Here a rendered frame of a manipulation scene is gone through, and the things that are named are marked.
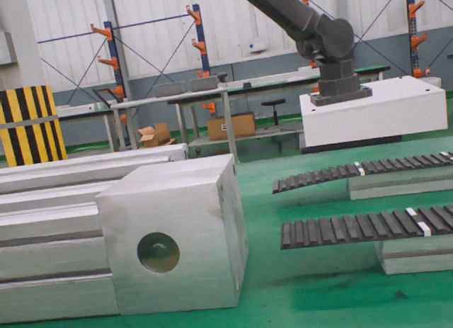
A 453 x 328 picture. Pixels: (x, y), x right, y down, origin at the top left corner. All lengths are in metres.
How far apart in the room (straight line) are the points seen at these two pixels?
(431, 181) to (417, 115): 0.39
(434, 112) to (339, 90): 0.19
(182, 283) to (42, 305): 0.11
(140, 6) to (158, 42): 0.68
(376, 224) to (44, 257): 0.25
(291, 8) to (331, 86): 0.18
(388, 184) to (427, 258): 0.20
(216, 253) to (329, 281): 0.09
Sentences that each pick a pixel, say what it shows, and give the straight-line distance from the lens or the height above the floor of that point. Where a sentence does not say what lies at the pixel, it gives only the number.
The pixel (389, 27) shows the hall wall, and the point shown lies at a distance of 8.21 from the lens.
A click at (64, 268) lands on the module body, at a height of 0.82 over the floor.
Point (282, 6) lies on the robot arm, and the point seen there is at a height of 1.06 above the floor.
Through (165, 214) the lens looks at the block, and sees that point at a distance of 0.32.
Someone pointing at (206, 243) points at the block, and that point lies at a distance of 0.32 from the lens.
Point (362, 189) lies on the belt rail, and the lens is 0.54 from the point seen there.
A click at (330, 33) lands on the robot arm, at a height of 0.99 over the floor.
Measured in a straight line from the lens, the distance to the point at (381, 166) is 0.55.
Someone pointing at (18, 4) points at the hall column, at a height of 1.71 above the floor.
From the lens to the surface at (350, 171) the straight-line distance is 0.53.
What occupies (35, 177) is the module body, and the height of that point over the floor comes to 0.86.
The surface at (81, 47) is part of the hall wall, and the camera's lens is 8.97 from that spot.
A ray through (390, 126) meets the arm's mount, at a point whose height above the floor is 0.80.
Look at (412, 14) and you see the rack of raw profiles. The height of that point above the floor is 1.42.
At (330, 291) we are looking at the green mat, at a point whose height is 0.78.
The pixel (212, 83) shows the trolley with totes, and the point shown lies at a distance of 3.42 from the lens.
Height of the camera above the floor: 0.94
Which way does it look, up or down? 11 degrees down
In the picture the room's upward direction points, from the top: 9 degrees counter-clockwise
